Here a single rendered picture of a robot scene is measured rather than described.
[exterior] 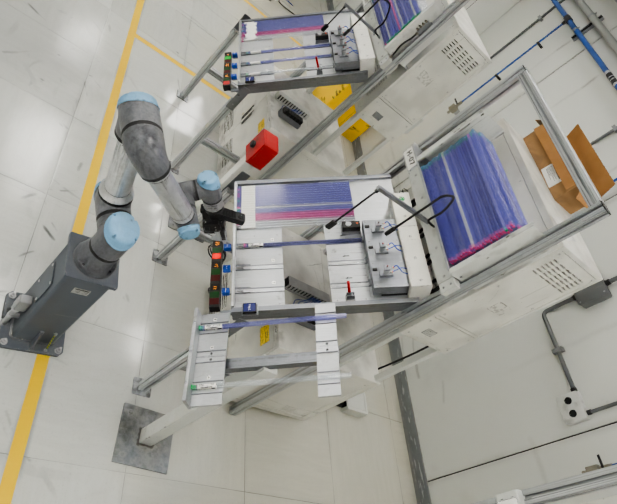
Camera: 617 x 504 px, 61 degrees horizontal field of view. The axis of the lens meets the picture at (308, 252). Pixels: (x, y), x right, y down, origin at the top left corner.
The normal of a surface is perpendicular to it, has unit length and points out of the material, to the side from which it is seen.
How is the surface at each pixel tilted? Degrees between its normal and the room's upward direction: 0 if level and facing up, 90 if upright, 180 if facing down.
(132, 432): 0
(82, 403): 0
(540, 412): 90
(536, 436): 90
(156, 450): 0
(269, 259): 43
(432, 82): 90
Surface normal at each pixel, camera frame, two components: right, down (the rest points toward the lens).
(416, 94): 0.07, 0.78
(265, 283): 0.00, -0.62
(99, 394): 0.68, -0.49
